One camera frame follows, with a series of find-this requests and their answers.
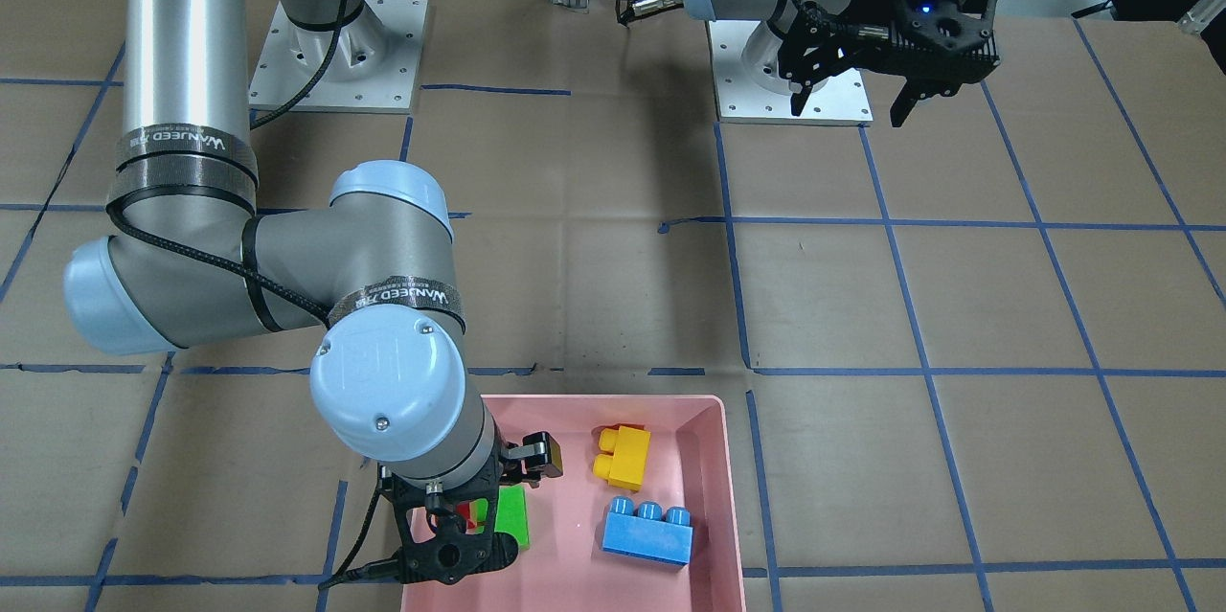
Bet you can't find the black braided cable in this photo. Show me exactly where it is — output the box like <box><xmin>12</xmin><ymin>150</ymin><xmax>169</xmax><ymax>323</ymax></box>
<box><xmin>249</xmin><ymin>0</ymin><xmax>360</xmax><ymax>129</ymax></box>

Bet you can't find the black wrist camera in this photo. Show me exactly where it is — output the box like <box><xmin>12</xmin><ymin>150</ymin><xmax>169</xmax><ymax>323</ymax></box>
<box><xmin>395</xmin><ymin>514</ymin><xmax>519</xmax><ymax>585</ymax></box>
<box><xmin>886</xmin><ymin>0</ymin><xmax>1000</xmax><ymax>83</ymax></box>

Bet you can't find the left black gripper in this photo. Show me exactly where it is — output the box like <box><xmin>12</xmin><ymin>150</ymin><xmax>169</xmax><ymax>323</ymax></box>
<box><xmin>775</xmin><ymin>0</ymin><xmax>1000</xmax><ymax>128</ymax></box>

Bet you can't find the blue three-stud block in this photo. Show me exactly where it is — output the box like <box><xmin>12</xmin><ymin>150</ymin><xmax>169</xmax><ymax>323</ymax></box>
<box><xmin>601</xmin><ymin>495</ymin><xmax>693</xmax><ymax>567</ymax></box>

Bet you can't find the green two-stud block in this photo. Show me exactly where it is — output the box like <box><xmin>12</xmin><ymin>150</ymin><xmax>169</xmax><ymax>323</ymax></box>
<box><xmin>485</xmin><ymin>484</ymin><xmax>533</xmax><ymax>551</ymax></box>

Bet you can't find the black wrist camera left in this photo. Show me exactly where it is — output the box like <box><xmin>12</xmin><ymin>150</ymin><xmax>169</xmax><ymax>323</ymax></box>
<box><xmin>886</xmin><ymin>0</ymin><xmax>1000</xmax><ymax>83</ymax></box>

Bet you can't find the pink plastic box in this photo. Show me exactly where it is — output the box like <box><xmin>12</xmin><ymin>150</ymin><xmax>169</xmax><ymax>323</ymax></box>
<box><xmin>400</xmin><ymin>394</ymin><xmax>747</xmax><ymax>612</ymax></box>

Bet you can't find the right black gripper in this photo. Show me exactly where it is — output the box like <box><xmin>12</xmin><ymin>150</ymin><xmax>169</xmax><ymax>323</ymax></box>
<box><xmin>379</xmin><ymin>430</ymin><xmax>564</xmax><ymax>585</ymax></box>

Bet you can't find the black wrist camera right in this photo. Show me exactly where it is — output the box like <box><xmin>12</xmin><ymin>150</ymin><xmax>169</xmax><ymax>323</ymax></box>
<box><xmin>395</xmin><ymin>514</ymin><xmax>519</xmax><ymax>585</ymax></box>

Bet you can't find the yellow two-stud block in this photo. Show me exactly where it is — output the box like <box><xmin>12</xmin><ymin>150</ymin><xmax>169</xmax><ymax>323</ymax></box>
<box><xmin>592</xmin><ymin>426</ymin><xmax>651</xmax><ymax>491</ymax></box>

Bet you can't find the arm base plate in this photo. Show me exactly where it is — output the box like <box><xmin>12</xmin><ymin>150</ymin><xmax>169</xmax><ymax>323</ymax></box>
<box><xmin>249</xmin><ymin>0</ymin><xmax>429</xmax><ymax>115</ymax></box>
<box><xmin>707</xmin><ymin>20</ymin><xmax>874</xmax><ymax>126</ymax></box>

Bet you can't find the red small block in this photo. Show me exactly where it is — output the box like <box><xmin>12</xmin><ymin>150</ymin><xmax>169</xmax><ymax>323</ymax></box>
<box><xmin>456</xmin><ymin>499</ymin><xmax>488</xmax><ymax>534</ymax></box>

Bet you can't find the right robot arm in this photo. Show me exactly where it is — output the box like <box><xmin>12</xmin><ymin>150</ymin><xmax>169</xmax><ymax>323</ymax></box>
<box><xmin>64</xmin><ymin>0</ymin><xmax>563</xmax><ymax>585</ymax></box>

